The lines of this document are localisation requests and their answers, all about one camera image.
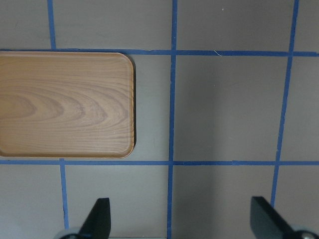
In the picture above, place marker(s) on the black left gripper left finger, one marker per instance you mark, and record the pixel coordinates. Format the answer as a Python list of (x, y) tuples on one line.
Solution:
[(97, 224)]

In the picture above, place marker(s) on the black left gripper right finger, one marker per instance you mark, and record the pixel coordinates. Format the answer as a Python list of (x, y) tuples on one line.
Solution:
[(266, 222)]

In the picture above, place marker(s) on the wooden tray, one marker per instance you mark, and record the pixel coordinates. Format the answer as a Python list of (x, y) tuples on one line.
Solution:
[(72, 104)]

